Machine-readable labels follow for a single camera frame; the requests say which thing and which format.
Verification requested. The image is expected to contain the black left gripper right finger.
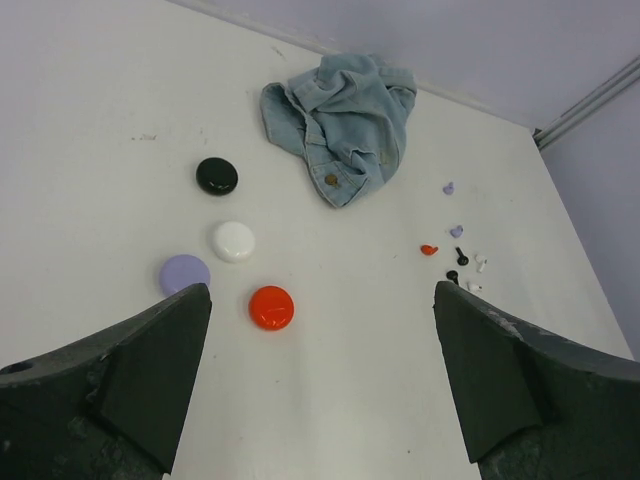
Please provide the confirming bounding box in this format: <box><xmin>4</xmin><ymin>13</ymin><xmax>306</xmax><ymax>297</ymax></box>
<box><xmin>434</xmin><ymin>281</ymin><xmax>639</xmax><ymax>479</ymax></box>

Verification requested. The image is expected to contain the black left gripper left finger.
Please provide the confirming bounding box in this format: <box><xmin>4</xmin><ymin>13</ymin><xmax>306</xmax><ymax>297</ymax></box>
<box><xmin>1</xmin><ymin>283</ymin><xmax>212</xmax><ymax>479</ymax></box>

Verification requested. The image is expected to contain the purple round charging case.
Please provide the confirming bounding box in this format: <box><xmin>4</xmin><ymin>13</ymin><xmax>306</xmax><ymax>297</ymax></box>
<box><xmin>158</xmin><ymin>254</ymin><xmax>211</xmax><ymax>296</ymax></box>

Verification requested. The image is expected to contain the orange round charging case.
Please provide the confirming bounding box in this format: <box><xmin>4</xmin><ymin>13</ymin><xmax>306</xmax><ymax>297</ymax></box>
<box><xmin>248</xmin><ymin>285</ymin><xmax>295</xmax><ymax>331</ymax></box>

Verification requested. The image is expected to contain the white earbud near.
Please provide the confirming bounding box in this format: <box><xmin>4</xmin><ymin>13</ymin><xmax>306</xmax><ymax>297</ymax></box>
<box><xmin>467</xmin><ymin>282</ymin><xmax>483</xmax><ymax>292</ymax></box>

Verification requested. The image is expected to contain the white earbud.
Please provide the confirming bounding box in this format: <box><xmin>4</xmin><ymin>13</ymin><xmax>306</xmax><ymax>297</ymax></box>
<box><xmin>467</xmin><ymin>282</ymin><xmax>483</xmax><ymax>292</ymax></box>
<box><xmin>474</xmin><ymin>254</ymin><xmax>488</xmax><ymax>274</ymax></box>

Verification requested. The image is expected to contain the white earbud far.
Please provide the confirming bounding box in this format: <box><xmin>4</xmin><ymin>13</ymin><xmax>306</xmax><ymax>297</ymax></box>
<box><xmin>474</xmin><ymin>254</ymin><xmax>488</xmax><ymax>274</ymax></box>

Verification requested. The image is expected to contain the black earbud near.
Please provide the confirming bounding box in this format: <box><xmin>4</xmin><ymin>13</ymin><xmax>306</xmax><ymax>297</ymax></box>
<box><xmin>446</xmin><ymin>270</ymin><xmax>459</xmax><ymax>285</ymax></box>

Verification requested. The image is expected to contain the black earbud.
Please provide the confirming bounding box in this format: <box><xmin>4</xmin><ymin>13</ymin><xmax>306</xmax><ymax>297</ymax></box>
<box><xmin>455</xmin><ymin>247</ymin><xmax>469</xmax><ymax>266</ymax></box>
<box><xmin>446</xmin><ymin>270</ymin><xmax>459</xmax><ymax>285</ymax></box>

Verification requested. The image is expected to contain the black earbud far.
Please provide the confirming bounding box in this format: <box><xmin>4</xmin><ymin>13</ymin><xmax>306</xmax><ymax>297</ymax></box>
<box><xmin>455</xmin><ymin>247</ymin><xmax>469</xmax><ymax>266</ymax></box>

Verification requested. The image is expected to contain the purple earbud near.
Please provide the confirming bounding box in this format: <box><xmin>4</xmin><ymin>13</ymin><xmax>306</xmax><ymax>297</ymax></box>
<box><xmin>449</xmin><ymin>225</ymin><xmax>464</xmax><ymax>238</ymax></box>

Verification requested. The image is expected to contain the purple earbud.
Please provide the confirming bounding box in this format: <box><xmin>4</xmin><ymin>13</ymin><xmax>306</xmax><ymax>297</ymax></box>
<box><xmin>449</xmin><ymin>225</ymin><xmax>464</xmax><ymax>238</ymax></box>
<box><xmin>442</xmin><ymin>182</ymin><xmax>455</xmax><ymax>195</ymax></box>

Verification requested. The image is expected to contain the purple earbud far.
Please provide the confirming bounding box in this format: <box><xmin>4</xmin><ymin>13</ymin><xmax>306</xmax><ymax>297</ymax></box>
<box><xmin>442</xmin><ymin>182</ymin><xmax>455</xmax><ymax>195</ymax></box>

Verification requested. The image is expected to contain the crumpled blue denim cloth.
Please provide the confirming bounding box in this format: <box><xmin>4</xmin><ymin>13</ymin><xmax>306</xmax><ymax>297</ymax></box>
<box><xmin>259</xmin><ymin>53</ymin><xmax>417</xmax><ymax>209</ymax></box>

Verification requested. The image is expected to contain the aluminium frame post right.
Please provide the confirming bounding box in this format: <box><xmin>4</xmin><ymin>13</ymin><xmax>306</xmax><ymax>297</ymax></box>
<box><xmin>532</xmin><ymin>56</ymin><xmax>639</xmax><ymax>152</ymax></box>

